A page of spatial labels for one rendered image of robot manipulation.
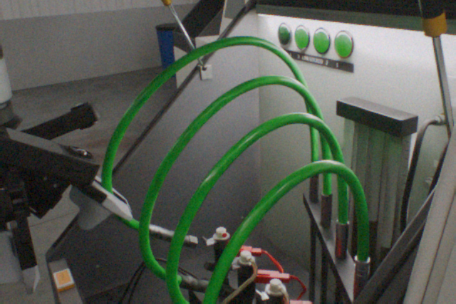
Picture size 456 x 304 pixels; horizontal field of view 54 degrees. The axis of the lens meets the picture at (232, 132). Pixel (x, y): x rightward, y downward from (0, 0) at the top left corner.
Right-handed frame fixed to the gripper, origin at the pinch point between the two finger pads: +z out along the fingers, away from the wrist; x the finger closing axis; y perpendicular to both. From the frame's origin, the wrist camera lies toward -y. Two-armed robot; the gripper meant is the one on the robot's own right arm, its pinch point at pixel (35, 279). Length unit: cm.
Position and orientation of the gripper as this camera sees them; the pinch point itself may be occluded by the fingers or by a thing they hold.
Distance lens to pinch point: 55.8
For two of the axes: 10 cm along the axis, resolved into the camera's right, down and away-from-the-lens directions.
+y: -8.7, 2.0, -4.5
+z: 0.4, 9.4, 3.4
